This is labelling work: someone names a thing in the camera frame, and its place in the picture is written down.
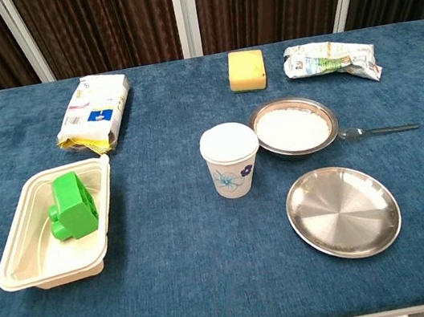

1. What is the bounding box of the steel bowl of rice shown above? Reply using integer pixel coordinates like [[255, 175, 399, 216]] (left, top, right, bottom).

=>
[[244, 90, 344, 169]]

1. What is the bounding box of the beige plastic food tray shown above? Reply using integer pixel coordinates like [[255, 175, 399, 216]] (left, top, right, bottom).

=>
[[0, 153, 130, 298]]

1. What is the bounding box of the green toy block car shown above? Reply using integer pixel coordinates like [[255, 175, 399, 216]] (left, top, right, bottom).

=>
[[41, 167, 104, 245]]

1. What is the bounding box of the crumpled white snack bag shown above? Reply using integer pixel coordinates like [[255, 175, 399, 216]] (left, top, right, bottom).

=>
[[280, 31, 385, 96]]

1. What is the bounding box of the round steel plate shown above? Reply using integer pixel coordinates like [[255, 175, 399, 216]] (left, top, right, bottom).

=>
[[280, 156, 408, 270]]

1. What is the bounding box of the white flour bag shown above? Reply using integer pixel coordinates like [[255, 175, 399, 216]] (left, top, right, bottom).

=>
[[47, 68, 141, 162]]

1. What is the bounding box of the yellow sponge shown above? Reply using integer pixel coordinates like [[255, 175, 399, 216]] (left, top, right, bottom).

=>
[[224, 47, 269, 95]]

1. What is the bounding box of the clear plastic spoon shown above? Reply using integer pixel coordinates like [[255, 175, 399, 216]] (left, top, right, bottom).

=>
[[337, 116, 421, 144]]

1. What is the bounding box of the dark brown curtain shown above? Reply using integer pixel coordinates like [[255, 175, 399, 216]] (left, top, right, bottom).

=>
[[0, 0, 424, 94]]

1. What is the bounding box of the flower print paper cup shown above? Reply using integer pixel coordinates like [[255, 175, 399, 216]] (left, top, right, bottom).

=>
[[196, 117, 268, 204]]

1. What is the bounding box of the blue velvet table cloth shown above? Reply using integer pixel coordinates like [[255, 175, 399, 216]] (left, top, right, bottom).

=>
[[0, 18, 424, 317]]

